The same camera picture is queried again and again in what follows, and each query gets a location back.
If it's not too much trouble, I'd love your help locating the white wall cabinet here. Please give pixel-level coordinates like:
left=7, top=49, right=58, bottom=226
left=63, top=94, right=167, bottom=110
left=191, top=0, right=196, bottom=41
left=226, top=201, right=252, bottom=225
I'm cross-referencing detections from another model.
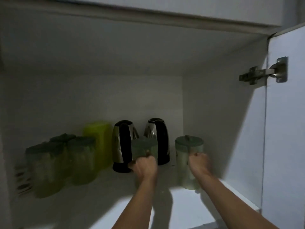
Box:
left=0, top=0, right=284, bottom=229

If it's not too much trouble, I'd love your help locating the steel and black electric kettle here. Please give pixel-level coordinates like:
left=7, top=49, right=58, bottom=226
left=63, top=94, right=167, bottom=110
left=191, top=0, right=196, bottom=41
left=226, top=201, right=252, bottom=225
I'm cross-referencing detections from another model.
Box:
left=112, top=120, right=140, bottom=173
left=143, top=118, right=170, bottom=165

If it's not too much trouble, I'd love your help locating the striped stack of dishes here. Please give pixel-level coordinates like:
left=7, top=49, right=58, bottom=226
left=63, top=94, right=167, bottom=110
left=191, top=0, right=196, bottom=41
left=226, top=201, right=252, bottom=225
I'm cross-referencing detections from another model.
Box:
left=14, top=164, right=34, bottom=196

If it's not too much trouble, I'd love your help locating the metal cabinet hinge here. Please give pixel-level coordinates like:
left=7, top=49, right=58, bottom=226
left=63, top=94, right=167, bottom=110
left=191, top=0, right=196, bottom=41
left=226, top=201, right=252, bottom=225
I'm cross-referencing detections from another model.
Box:
left=239, top=56, right=288, bottom=85

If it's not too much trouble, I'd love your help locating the person's right hand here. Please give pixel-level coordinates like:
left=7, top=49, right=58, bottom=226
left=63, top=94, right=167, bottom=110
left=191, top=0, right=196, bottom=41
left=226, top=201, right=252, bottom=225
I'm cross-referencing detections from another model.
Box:
left=188, top=152, right=211, bottom=177

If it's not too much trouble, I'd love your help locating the person's left hand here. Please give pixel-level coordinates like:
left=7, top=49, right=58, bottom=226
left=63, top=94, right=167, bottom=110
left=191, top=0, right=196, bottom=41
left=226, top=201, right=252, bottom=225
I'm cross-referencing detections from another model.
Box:
left=128, top=155, right=158, bottom=182

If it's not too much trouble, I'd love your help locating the green translucent pitcher with lid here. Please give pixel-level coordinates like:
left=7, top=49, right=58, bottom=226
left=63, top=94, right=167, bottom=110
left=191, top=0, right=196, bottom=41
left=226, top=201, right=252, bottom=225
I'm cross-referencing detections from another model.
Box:
left=50, top=134, right=77, bottom=150
left=67, top=136, right=98, bottom=185
left=25, top=142, right=68, bottom=199
left=175, top=135, right=204, bottom=190
left=131, top=138, right=160, bottom=189

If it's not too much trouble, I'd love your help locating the white cabinet door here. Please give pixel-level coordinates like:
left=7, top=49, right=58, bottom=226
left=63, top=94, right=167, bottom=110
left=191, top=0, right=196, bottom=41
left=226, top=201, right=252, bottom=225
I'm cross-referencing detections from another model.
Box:
left=260, top=23, right=305, bottom=229

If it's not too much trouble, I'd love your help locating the person's right forearm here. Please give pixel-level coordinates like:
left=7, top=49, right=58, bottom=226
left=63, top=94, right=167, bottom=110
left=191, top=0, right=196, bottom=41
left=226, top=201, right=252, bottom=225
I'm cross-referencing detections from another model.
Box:
left=192, top=170, right=280, bottom=229

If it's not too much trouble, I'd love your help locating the lime green plastic container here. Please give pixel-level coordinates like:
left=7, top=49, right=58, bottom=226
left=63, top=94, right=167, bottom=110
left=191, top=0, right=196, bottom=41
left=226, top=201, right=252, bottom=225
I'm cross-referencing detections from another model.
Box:
left=83, top=121, right=113, bottom=170

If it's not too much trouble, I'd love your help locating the person's left forearm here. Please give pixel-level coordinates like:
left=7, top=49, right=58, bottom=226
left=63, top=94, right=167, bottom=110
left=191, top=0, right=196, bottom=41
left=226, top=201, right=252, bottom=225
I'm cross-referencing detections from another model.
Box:
left=112, top=174, right=158, bottom=229

